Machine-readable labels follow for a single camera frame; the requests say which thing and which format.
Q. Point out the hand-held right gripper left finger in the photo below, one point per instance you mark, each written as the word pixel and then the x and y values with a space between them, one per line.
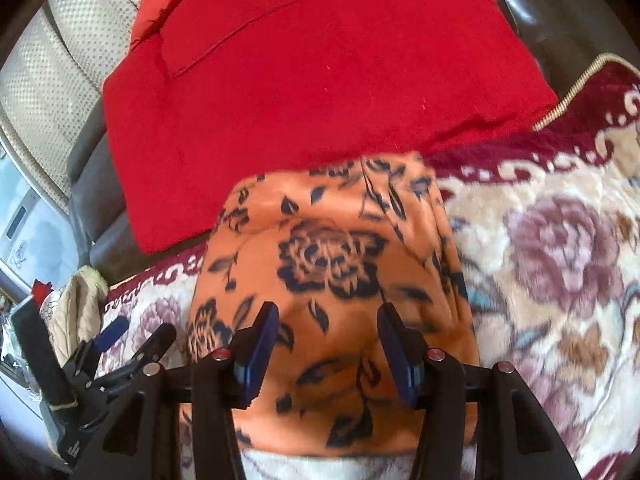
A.
pixel 257 350

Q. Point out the floral cream maroon blanket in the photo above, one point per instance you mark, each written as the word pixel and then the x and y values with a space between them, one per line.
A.
pixel 550 240

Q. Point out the cream quilted cloth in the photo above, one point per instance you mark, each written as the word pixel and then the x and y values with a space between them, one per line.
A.
pixel 75 305

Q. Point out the orange floral garment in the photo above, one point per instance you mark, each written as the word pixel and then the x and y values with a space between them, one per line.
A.
pixel 330 270

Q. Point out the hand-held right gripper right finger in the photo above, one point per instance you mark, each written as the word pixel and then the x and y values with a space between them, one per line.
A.
pixel 397 350

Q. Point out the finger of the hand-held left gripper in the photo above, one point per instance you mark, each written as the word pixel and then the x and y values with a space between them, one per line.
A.
pixel 157 342
pixel 112 332

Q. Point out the red folded garment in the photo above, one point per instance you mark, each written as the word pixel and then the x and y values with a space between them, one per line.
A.
pixel 310 90

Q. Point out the beige perforated seat cover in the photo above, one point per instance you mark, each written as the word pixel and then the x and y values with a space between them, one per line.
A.
pixel 45 85

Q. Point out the small red object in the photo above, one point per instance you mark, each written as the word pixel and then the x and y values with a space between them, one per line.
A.
pixel 42 290

